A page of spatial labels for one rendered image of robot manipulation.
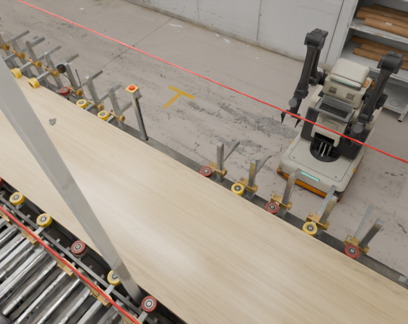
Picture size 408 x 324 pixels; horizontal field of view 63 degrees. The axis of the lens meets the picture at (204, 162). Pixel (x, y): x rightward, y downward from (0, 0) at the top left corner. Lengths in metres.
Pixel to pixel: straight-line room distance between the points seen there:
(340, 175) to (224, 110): 1.55
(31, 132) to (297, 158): 2.61
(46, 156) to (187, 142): 2.77
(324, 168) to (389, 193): 0.72
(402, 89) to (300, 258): 2.97
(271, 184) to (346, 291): 1.58
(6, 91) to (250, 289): 1.49
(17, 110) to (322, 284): 1.64
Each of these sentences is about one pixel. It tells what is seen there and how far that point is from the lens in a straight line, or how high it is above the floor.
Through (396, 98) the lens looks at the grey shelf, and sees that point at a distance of 4.37.
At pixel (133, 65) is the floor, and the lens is 4.81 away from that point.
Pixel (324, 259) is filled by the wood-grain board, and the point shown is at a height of 0.90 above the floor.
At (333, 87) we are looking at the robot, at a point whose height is 1.18.
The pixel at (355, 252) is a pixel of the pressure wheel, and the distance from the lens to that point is 2.09.
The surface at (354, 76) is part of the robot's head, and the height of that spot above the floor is 1.34.
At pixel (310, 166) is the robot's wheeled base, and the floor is 0.28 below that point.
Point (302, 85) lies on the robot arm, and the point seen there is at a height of 1.29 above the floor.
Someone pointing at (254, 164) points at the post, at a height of 1.09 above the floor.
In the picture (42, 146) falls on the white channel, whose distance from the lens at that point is 0.94.
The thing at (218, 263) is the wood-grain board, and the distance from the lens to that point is 1.93.
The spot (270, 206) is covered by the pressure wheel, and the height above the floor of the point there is 0.90.
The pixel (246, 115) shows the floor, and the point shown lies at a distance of 3.91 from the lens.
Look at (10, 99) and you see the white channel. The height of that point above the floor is 2.23.
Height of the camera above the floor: 2.70
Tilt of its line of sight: 52 degrees down
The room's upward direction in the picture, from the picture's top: 3 degrees counter-clockwise
